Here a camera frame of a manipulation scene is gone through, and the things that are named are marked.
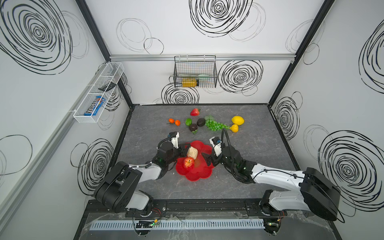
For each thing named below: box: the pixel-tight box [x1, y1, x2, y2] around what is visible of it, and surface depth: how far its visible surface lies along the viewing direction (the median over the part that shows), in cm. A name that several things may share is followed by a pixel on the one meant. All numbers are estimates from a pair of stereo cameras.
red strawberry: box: [190, 108, 201, 117], surface depth 114 cm
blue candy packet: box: [83, 96, 106, 116], surface depth 72 cm
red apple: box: [183, 157, 195, 170], surface depth 84 cm
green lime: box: [185, 118, 193, 126], surface depth 107 cm
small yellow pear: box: [229, 124, 239, 133], surface depth 104 cm
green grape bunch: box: [205, 119, 230, 131], surface depth 105 cm
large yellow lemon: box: [231, 115, 245, 126], surface depth 108 cm
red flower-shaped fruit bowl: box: [176, 140, 215, 182], surface depth 86 cm
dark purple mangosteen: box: [189, 123, 198, 132], surface depth 104 cm
